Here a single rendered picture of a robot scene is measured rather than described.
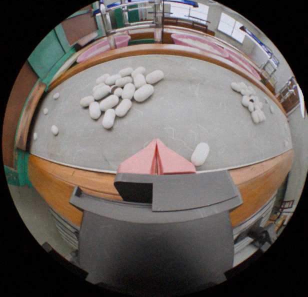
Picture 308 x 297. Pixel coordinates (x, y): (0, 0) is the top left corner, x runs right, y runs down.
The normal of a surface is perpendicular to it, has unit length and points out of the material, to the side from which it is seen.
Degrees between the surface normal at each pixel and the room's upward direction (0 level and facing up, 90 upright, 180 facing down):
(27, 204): 90
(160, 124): 0
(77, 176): 45
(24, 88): 90
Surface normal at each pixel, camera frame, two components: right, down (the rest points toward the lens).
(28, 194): 1.00, 0.05
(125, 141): 0.00, -0.23
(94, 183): 0.00, -0.85
